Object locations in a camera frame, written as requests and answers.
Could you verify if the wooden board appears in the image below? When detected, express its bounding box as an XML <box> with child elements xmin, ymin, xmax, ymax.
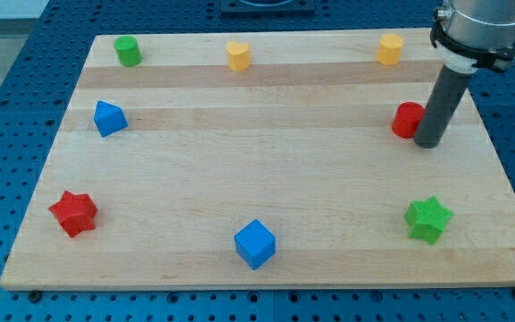
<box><xmin>0</xmin><ymin>29</ymin><xmax>515</xmax><ymax>291</ymax></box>

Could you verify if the blue triangular prism block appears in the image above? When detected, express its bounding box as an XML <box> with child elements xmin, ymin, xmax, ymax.
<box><xmin>93</xmin><ymin>100</ymin><xmax>128</xmax><ymax>137</ymax></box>

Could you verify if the red cylinder block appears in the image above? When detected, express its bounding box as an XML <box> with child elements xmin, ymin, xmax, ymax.
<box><xmin>392</xmin><ymin>102</ymin><xmax>425</xmax><ymax>139</ymax></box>

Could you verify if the blue cube block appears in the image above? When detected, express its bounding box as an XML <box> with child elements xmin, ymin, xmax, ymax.
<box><xmin>234</xmin><ymin>219</ymin><xmax>276</xmax><ymax>270</ymax></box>

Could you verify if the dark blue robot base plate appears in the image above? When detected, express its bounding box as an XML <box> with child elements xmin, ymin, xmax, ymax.
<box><xmin>218</xmin><ymin>0</ymin><xmax>316</xmax><ymax>14</ymax></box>

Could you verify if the green cylinder block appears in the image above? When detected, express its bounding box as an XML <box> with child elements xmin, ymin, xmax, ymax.
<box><xmin>114</xmin><ymin>35</ymin><xmax>142</xmax><ymax>67</ymax></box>

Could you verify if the red star block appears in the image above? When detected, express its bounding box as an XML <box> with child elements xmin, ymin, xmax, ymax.
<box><xmin>48</xmin><ymin>191</ymin><xmax>98</xmax><ymax>238</ymax></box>

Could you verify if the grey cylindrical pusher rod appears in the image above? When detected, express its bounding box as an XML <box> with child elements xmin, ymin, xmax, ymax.
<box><xmin>413</xmin><ymin>65</ymin><xmax>472</xmax><ymax>148</ymax></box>

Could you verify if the yellow hexagon block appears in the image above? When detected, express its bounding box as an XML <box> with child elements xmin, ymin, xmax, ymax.
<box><xmin>376</xmin><ymin>34</ymin><xmax>404</xmax><ymax>65</ymax></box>

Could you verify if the green star block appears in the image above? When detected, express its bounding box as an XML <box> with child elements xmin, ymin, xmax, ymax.
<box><xmin>404</xmin><ymin>196</ymin><xmax>453</xmax><ymax>245</ymax></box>

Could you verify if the yellow heart block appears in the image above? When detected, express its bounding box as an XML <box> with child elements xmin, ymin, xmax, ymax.
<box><xmin>225</xmin><ymin>41</ymin><xmax>251</xmax><ymax>72</ymax></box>

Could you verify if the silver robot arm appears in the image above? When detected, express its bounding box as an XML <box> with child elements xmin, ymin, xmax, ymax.
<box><xmin>414</xmin><ymin>0</ymin><xmax>515</xmax><ymax>148</ymax></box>

